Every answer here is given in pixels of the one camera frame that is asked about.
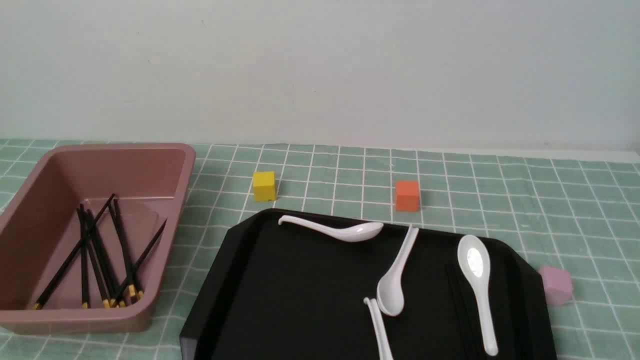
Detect white spoon right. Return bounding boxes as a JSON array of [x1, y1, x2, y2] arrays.
[[457, 234, 499, 357]]

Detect yellow cube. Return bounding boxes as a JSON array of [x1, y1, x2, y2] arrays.
[[253, 171, 277, 202]]

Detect black plastic tray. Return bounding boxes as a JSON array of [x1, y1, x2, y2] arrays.
[[179, 208, 558, 360]]

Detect pink cube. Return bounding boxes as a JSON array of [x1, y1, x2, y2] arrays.
[[538, 265, 574, 306]]

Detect pink plastic bin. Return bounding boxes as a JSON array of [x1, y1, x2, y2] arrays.
[[0, 143, 196, 335]]

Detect white spoon middle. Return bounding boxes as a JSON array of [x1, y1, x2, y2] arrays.
[[376, 226, 419, 317]]

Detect white spoon top left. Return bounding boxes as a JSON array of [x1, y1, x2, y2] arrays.
[[278, 215, 384, 243]]

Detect green checkered tablecloth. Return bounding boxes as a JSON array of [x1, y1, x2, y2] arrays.
[[1, 143, 640, 360]]

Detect white spoon bottom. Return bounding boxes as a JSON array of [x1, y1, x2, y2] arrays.
[[363, 297, 393, 360]]

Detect white spoon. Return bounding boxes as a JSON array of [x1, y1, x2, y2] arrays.
[[363, 297, 393, 360], [278, 215, 384, 243], [457, 234, 499, 357], [376, 226, 419, 317]]

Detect black chopstick gold tip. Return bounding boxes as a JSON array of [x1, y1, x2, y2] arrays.
[[77, 207, 111, 309], [113, 199, 144, 304], [90, 225, 126, 308], [32, 193, 115, 310], [76, 206, 90, 309], [113, 219, 167, 307]]

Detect orange cube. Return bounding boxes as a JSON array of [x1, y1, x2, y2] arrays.
[[395, 180, 421, 212]]

